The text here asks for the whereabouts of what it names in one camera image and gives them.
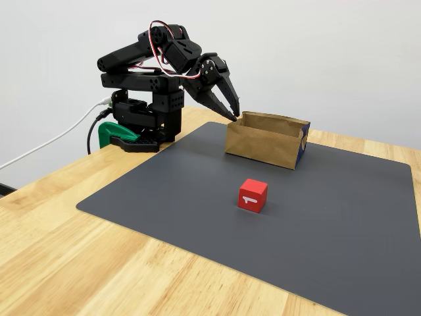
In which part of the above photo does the red cube with white mark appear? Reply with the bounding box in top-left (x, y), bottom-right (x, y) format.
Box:
top-left (237, 178), bottom-right (268, 213)

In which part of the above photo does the brown paper box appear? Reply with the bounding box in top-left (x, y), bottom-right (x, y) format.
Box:
top-left (224, 111), bottom-right (311, 171)

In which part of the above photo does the green table clamp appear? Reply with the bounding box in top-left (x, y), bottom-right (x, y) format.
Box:
top-left (97, 120), bottom-right (141, 148)

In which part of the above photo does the dark grey mat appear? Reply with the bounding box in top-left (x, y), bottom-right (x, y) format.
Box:
top-left (76, 121), bottom-right (421, 316)

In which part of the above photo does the white usb cable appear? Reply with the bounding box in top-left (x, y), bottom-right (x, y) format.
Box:
top-left (0, 97), bottom-right (111, 171)

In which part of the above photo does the black power cable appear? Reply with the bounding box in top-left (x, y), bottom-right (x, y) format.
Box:
top-left (86, 108), bottom-right (112, 155)

